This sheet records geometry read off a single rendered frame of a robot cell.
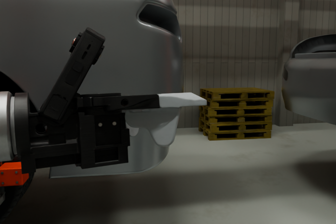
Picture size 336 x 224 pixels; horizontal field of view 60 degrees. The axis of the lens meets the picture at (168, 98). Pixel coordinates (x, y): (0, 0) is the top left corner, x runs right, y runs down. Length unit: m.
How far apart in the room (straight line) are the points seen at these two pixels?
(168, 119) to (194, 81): 5.25
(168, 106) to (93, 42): 0.11
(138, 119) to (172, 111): 0.04
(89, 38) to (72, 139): 0.12
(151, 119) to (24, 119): 0.13
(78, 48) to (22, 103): 0.08
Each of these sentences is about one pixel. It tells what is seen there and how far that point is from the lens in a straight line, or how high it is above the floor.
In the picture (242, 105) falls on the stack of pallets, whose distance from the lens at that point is 4.90.
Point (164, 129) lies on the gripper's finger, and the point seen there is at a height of 1.21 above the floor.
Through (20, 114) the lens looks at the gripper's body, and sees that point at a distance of 0.33.
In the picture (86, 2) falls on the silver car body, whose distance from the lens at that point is 1.39.
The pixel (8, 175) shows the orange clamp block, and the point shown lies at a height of 0.86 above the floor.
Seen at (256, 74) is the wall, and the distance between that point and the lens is 6.01.
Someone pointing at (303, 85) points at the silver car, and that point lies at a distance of 2.82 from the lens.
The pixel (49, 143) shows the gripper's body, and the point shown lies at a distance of 0.35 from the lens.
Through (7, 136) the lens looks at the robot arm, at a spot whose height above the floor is 1.21.
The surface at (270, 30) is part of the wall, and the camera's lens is 6.15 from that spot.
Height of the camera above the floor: 1.29
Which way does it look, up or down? 7 degrees down
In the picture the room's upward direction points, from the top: straight up
